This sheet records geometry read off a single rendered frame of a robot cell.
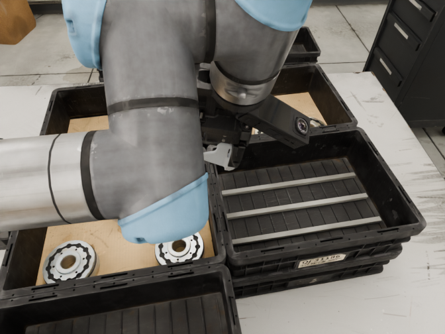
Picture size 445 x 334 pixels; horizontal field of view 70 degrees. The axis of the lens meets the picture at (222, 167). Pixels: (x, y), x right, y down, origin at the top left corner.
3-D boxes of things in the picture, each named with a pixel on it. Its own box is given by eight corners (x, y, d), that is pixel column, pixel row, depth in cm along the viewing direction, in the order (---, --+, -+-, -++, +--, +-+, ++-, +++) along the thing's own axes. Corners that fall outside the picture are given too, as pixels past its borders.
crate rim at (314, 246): (228, 267, 59) (228, 261, 57) (205, 151, 78) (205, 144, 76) (425, 233, 63) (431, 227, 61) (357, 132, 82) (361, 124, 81)
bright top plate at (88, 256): (36, 289, 61) (34, 289, 60) (52, 242, 67) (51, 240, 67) (89, 287, 61) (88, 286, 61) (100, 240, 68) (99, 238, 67)
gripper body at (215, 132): (198, 101, 49) (202, 46, 38) (252, 110, 50) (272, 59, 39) (190, 145, 47) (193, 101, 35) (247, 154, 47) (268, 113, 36)
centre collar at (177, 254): (169, 260, 64) (168, 258, 64) (165, 238, 67) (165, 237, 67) (193, 254, 65) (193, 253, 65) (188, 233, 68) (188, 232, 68)
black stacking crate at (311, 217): (228, 285, 66) (228, 262, 57) (207, 176, 85) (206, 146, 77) (402, 254, 71) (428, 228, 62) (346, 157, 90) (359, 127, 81)
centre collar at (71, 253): (52, 275, 62) (51, 274, 62) (59, 252, 66) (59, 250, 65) (78, 274, 62) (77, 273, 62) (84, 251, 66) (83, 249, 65)
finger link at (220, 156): (200, 163, 56) (204, 129, 48) (233, 168, 56) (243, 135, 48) (197, 177, 54) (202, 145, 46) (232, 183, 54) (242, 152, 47)
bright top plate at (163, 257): (158, 276, 63) (157, 275, 62) (152, 232, 69) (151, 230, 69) (208, 264, 64) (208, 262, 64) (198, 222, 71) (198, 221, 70)
